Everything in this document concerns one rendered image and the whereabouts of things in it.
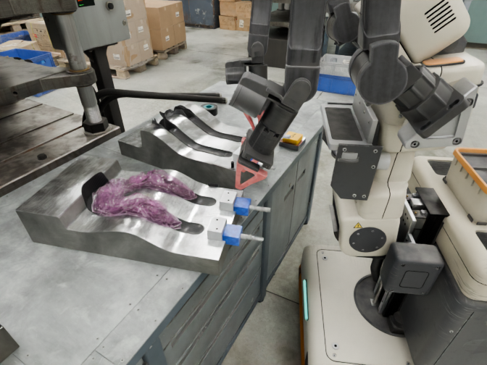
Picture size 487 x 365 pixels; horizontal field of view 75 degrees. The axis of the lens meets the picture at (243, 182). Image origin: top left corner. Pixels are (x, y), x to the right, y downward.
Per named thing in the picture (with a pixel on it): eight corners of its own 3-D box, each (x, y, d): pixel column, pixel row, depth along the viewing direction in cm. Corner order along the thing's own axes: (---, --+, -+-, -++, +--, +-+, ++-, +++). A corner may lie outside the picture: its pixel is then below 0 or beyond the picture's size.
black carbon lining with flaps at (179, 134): (251, 143, 110) (252, 118, 104) (227, 165, 98) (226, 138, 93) (173, 122, 123) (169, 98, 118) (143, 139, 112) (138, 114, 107)
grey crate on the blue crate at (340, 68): (372, 71, 394) (375, 59, 385) (367, 80, 364) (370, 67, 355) (324, 64, 415) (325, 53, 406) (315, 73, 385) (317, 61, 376)
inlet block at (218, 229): (264, 240, 79) (265, 224, 75) (261, 255, 75) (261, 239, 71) (214, 232, 81) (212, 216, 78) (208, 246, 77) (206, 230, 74)
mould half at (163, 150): (274, 157, 115) (276, 123, 108) (238, 195, 97) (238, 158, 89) (167, 127, 135) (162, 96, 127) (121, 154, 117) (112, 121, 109)
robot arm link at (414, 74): (429, 81, 52) (418, 71, 56) (388, 40, 49) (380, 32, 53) (383, 120, 57) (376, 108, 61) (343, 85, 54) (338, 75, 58)
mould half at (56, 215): (243, 205, 94) (243, 174, 87) (219, 276, 73) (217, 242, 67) (92, 184, 102) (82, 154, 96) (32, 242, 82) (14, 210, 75)
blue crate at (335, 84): (368, 87, 406) (372, 70, 393) (363, 98, 376) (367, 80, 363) (322, 80, 428) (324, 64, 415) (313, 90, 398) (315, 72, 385)
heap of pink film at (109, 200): (200, 191, 90) (198, 168, 85) (177, 235, 75) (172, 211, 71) (117, 179, 94) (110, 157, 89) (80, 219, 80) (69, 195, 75)
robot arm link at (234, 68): (263, 41, 88) (262, 38, 95) (222, 43, 88) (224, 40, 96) (264, 85, 93) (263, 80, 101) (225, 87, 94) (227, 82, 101)
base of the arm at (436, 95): (472, 104, 51) (443, 80, 60) (440, 72, 48) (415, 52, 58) (424, 140, 55) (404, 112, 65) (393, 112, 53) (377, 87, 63)
